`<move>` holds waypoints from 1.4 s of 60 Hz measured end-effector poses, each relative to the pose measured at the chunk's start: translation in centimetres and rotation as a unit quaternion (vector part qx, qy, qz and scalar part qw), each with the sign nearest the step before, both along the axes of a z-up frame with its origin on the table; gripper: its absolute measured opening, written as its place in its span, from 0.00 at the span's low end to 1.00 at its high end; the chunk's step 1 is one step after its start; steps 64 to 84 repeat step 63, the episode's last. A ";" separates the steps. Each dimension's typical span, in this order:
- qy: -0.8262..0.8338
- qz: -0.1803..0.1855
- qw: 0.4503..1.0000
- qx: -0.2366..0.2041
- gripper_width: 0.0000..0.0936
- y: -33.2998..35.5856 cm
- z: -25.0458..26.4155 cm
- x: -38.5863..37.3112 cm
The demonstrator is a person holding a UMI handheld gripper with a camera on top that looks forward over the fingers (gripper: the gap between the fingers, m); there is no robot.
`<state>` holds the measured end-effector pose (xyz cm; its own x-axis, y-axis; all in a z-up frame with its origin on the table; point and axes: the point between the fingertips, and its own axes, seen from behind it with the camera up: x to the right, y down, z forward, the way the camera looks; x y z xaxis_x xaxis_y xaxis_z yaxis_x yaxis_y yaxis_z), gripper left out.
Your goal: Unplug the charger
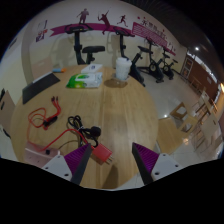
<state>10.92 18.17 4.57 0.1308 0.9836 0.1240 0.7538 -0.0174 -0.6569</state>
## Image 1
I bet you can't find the brown wooden shelf unit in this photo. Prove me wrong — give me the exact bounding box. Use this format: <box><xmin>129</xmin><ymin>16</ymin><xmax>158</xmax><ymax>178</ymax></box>
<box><xmin>181</xmin><ymin>53</ymin><xmax>219</xmax><ymax>98</ymax></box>

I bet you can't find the white flat box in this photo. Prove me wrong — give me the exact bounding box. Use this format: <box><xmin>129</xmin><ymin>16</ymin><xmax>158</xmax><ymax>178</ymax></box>
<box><xmin>80</xmin><ymin>63</ymin><xmax>104</xmax><ymax>74</ymax></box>

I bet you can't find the green wet wipes pack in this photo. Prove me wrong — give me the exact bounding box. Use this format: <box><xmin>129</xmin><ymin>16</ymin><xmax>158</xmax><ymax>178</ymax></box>
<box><xmin>65</xmin><ymin>72</ymin><xmax>103</xmax><ymax>89</ymax></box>

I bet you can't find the white wall poster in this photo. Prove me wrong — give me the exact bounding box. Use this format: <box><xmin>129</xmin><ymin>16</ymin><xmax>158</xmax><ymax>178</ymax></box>
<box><xmin>38</xmin><ymin>19</ymin><xmax>48</xmax><ymax>32</ymax></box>

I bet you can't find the white power strip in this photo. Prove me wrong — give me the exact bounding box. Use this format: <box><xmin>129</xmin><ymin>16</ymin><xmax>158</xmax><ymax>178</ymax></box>
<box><xmin>24</xmin><ymin>147</ymin><xmax>61</xmax><ymax>169</ymax></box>

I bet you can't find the white plastic cup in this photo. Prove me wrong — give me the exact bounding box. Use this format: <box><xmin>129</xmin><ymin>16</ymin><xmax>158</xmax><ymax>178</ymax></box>
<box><xmin>114</xmin><ymin>56</ymin><xmax>133</xmax><ymax>82</ymax></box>

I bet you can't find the round brown coaster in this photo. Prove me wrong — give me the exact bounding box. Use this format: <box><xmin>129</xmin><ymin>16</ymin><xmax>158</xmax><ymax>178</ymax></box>
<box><xmin>103</xmin><ymin>77</ymin><xmax>129</xmax><ymax>89</ymax></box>

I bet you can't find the blue and orange marker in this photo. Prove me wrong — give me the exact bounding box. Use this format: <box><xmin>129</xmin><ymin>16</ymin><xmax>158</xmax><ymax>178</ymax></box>
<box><xmin>52</xmin><ymin>67</ymin><xmax>67</xmax><ymax>74</ymax></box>

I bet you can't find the red multi-head charging cable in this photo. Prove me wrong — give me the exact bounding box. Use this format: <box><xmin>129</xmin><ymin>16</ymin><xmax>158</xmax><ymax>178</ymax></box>
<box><xmin>27</xmin><ymin>95</ymin><xmax>98</xmax><ymax>153</ymax></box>

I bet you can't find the black flat mat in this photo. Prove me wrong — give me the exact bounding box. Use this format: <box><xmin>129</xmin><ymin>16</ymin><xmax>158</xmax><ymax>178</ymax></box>
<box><xmin>21</xmin><ymin>72</ymin><xmax>61</xmax><ymax>105</ymax></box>

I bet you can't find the red charger block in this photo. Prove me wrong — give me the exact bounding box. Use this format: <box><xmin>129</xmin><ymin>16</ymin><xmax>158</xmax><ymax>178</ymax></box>
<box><xmin>90</xmin><ymin>143</ymin><xmax>114</xmax><ymax>165</ymax></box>

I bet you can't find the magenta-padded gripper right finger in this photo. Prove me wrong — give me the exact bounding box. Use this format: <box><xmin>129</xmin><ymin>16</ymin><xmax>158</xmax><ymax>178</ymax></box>
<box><xmin>131</xmin><ymin>142</ymin><xmax>184</xmax><ymax>186</ymax></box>

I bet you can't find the row of black exercise bikes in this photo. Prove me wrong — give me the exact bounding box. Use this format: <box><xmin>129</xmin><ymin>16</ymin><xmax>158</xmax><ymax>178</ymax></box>
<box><xmin>64</xmin><ymin>23</ymin><xmax>179</xmax><ymax>88</ymax></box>

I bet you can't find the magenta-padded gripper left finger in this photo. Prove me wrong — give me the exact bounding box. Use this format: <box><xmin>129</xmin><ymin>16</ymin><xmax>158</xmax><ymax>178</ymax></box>
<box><xmin>42</xmin><ymin>143</ymin><xmax>93</xmax><ymax>186</ymax></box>

